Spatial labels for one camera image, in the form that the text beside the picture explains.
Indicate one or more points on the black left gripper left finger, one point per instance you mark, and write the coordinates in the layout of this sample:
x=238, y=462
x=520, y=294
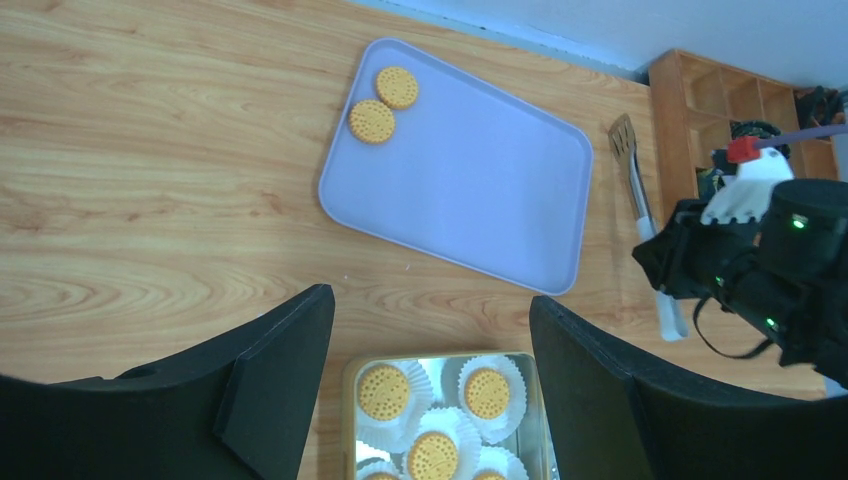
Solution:
x=237, y=406

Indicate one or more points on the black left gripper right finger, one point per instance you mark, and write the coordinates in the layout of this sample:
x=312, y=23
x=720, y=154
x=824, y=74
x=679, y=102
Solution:
x=619, y=412

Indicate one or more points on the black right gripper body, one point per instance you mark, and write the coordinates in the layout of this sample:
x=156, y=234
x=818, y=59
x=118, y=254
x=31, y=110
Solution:
x=785, y=275

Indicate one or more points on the round yellow cookie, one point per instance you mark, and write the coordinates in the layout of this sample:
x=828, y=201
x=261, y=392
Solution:
x=397, y=87
x=487, y=393
x=433, y=456
x=371, y=121
x=383, y=392
x=489, y=475
x=381, y=476

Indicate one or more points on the metal tongs grey handle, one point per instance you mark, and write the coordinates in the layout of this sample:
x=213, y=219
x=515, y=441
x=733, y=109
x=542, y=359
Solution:
x=623, y=144

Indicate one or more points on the gold cookie tin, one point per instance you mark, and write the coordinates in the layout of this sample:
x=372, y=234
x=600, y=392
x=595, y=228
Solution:
x=531, y=443

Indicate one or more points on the white paper cup top-right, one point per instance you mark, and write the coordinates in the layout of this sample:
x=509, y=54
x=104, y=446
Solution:
x=501, y=428

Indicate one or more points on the white paper cup bottom-right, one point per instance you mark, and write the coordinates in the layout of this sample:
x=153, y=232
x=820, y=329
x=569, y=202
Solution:
x=499, y=459

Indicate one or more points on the white paper cup bottom-left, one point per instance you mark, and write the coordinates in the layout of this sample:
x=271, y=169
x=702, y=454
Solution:
x=378, y=470

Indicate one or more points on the white paper cup top-left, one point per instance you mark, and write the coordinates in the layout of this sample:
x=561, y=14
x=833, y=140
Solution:
x=396, y=436

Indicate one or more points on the white paper cup centre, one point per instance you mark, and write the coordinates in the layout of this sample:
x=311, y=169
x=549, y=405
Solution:
x=457, y=425

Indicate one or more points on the rolled dark tie corner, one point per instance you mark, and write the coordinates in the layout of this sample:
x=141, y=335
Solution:
x=820, y=106

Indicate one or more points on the wooden compartment tray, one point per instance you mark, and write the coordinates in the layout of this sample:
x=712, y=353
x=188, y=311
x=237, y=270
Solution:
x=695, y=102

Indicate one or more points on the lavender plastic tray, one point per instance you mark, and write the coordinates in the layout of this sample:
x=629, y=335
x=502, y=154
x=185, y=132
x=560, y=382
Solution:
x=472, y=174

